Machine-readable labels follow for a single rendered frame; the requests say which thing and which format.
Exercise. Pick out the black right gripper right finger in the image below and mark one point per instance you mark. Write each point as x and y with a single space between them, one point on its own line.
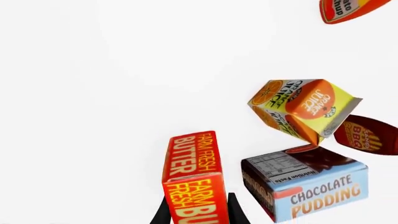
235 211

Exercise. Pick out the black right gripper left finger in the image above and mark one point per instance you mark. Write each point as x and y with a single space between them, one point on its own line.
161 214

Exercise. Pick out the red butter box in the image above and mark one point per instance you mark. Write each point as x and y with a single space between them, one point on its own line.
192 177

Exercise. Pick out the chocolate pudding box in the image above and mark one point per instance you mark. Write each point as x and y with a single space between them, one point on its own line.
306 184

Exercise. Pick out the orange juice carton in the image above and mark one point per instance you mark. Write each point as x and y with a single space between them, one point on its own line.
303 107

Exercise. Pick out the dark red BBQ sauce bottle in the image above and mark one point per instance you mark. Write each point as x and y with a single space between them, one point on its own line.
368 135

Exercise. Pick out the red tomato ketchup bottle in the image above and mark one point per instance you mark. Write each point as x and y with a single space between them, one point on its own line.
348 10

